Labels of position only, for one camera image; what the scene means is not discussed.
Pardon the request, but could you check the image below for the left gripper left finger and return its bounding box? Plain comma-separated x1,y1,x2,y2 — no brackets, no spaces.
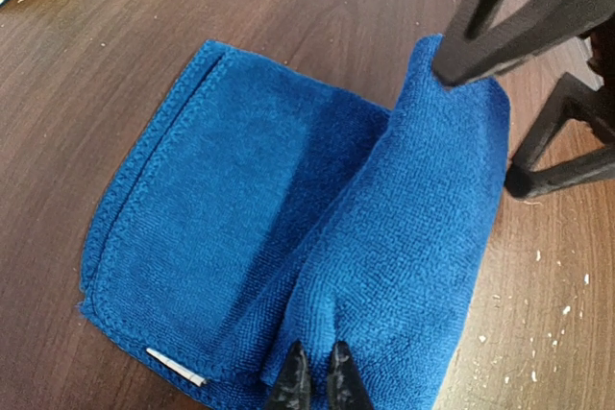
264,341,312,410

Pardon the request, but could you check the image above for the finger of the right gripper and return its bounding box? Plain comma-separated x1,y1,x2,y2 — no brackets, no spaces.
504,73,614,199
432,0,614,87

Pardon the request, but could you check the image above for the blue towel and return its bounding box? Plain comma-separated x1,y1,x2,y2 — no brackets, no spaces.
81,36,509,409

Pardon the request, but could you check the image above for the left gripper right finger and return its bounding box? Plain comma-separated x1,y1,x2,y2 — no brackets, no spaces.
327,341,373,410

